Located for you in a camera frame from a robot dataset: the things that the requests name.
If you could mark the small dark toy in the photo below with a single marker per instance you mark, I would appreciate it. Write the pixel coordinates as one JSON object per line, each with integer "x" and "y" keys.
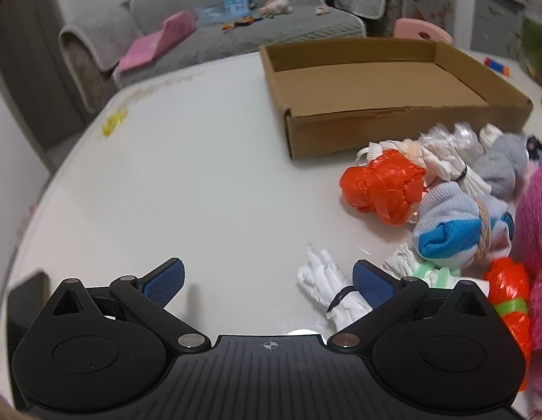
{"x": 536, "y": 145}

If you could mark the white desktop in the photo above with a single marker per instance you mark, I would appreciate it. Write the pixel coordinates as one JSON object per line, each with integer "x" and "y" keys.
{"x": 188, "y": 183}

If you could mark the blue toy castle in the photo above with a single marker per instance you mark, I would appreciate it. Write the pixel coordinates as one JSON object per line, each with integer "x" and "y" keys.
{"x": 236, "y": 6}

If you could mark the brown cardboard box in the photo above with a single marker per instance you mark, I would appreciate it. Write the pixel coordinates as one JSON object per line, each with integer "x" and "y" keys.
{"x": 363, "y": 87}

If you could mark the white plastic bag bundle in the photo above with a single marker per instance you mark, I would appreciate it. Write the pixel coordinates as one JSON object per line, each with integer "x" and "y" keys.
{"x": 446, "y": 153}
{"x": 323, "y": 280}

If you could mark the white bag bundle green band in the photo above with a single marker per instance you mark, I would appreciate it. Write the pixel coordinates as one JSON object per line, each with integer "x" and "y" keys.
{"x": 411, "y": 267}

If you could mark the grey sock bundle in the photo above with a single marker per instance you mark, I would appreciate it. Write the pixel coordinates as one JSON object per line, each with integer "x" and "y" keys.
{"x": 503, "y": 166}

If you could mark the pink plastic child chair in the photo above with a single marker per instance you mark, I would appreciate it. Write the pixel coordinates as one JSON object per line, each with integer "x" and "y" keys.
{"x": 411, "y": 30}

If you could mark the grey covered sofa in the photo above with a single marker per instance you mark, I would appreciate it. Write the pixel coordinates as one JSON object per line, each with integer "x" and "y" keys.
{"x": 262, "y": 39}

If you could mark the dark grey door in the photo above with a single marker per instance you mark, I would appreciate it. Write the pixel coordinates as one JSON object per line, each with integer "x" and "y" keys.
{"x": 30, "y": 61}

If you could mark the yellow plastic piece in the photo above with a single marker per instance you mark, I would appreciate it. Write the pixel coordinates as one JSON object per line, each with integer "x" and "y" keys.
{"x": 113, "y": 124}

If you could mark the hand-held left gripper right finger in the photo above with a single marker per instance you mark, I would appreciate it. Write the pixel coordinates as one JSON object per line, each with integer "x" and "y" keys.
{"x": 374, "y": 286}

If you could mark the red blue orange block toy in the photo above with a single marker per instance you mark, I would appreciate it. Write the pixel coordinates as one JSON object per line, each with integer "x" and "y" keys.
{"x": 496, "y": 65}

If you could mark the white blue sock bundle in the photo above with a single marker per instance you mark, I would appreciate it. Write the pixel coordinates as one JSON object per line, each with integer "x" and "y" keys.
{"x": 450, "y": 227}

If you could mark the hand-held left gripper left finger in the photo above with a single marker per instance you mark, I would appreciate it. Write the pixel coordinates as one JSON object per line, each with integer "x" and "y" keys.
{"x": 164, "y": 282}

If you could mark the white peach sock bundle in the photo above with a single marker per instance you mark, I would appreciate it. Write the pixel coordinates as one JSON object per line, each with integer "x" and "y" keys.
{"x": 411, "y": 148}

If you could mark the white pink plush toy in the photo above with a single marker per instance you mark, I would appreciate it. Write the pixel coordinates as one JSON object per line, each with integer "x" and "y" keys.
{"x": 275, "y": 6}

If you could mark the orange plastic bag bundle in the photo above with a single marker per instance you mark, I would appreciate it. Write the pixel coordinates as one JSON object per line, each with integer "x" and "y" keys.
{"x": 380, "y": 188}

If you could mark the small pink toy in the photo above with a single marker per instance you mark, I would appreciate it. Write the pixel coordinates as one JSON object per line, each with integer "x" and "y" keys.
{"x": 322, "y": 8}

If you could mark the orange bag bundle green band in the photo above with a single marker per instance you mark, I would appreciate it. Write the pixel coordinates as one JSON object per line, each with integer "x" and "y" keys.
{"x": 511, "y": 280}

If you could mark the green bag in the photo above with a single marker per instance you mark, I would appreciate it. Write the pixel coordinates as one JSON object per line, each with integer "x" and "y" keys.
{"x": 536, "y": 48}

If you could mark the pink fuzzy sock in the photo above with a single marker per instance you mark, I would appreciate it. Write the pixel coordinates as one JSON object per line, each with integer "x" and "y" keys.
{"x": 538, "y": 236}

